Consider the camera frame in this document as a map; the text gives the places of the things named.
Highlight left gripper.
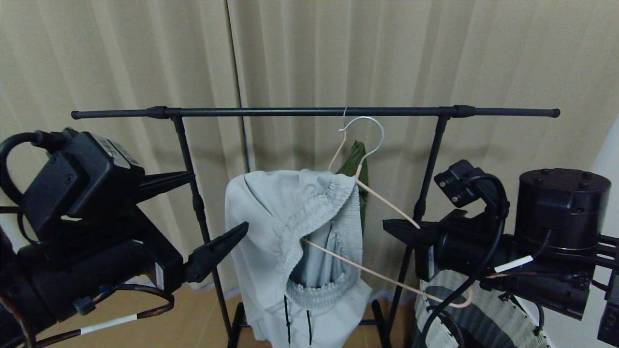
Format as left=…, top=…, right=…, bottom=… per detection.
left=17, top=171, right=250, bottom=322

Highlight black clothes rack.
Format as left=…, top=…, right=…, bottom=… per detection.
left=72, top=105, right=560, bottom=348

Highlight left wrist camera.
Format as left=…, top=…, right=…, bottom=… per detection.
left=19, top=128, right=146, bottom=240

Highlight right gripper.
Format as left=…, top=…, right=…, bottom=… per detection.
left=415, top=210, right=516, bottom=282

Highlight black cable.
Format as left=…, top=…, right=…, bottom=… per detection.
left=0, top=130, right=54, bottom=206
left=418, top=173, right=509, bottom=348

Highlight pale grey shorts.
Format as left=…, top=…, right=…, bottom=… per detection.
left=225, top=169, right=373, bottom=348

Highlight pink clothes hanger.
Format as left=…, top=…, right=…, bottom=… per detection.
left=301, top=116, right=473, bottom=309
left=329, top=107, right=350, bottom=173

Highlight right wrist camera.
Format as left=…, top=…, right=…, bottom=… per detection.
left=434, top=159, right=489, bottom=213

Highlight white laundry basket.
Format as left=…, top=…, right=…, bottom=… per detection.
left=413, top=268, right=552, bottom=348

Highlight green long-sleeved shirt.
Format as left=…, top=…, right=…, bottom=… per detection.
left=337, top=140, right=369, bottom=232

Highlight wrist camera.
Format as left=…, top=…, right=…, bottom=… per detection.
left=434, top=159, right=489, bottom=213
left=19, top=128, right=146, bottom=240

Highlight beige curtain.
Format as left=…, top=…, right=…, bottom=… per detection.
left=0, top=0, right=619, bottom=295

